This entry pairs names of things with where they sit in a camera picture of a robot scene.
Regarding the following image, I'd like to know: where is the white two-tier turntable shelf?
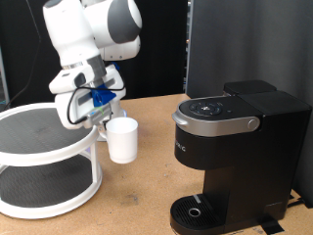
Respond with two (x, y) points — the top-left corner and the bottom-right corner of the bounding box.
(0, 102), (103, 219)

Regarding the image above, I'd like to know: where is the black camera cable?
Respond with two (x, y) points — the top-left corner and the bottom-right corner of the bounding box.
(67, 70), (126, 125)

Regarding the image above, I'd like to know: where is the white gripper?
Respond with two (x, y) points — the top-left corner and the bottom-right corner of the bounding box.
(48, 63), (127, 133)

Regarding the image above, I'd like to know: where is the black Keurig coffee machine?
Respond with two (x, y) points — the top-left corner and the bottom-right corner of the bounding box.
(169, 78), (312, 235)

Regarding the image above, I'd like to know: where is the thin black hanging cable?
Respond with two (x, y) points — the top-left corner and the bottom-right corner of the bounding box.
(0, 0), (43, 111)

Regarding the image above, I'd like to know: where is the white mug green handle mark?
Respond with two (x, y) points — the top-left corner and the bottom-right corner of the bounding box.
(97, 117), (139, 165)

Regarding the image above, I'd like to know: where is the black tape strip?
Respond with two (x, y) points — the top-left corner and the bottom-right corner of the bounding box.
(258, 216), (286, 235)
(287, 195), (313, 210)

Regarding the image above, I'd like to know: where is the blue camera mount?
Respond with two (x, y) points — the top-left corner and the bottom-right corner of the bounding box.
(90, 85), (117, 108)

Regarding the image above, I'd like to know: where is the grey metal post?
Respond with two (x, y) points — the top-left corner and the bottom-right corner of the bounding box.
(0, 45), (9, 106)

